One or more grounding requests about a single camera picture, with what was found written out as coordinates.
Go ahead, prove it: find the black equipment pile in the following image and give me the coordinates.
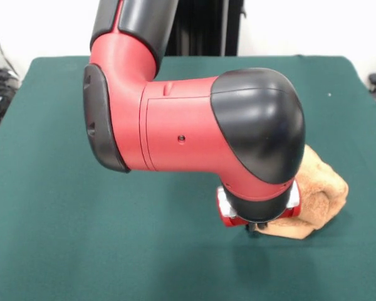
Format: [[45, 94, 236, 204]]
[[0, 67, 21, 130]]

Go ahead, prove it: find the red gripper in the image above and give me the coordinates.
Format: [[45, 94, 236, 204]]
[[216, 184, 302, 235]]

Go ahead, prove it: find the tan terry towel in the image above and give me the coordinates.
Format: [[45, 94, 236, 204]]
[[259, 144, 349, 240]]

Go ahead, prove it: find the dark green table cloth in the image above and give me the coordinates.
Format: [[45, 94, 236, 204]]
[[0, 55, 376, 301]]

